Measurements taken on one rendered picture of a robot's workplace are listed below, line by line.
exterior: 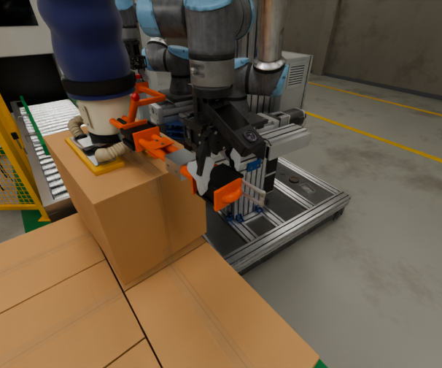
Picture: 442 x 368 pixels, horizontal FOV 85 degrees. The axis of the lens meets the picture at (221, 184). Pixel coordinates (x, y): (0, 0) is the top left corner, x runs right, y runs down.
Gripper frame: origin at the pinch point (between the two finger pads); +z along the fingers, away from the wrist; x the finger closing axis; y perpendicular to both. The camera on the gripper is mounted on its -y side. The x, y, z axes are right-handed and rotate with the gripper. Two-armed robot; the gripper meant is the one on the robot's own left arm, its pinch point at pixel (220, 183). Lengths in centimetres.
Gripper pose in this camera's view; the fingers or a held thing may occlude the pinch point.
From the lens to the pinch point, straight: 52.1
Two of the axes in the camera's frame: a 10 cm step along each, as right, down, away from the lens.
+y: -6.8, -4.3, 6.0
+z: 0.0, 8.1, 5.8
